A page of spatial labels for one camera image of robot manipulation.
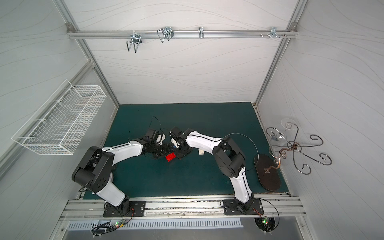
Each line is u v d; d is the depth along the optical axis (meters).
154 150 0.79
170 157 0.88
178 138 0.72
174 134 0.74
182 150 0.77
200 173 0.85
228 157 0.51
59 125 0.69
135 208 0.73
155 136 0.77
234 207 0.75
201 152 0.93
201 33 0.78
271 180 0.83
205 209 0.75
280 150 0.72
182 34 0.78
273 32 0.77
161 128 0.78
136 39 0.78
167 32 0.76
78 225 0.70
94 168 0.46
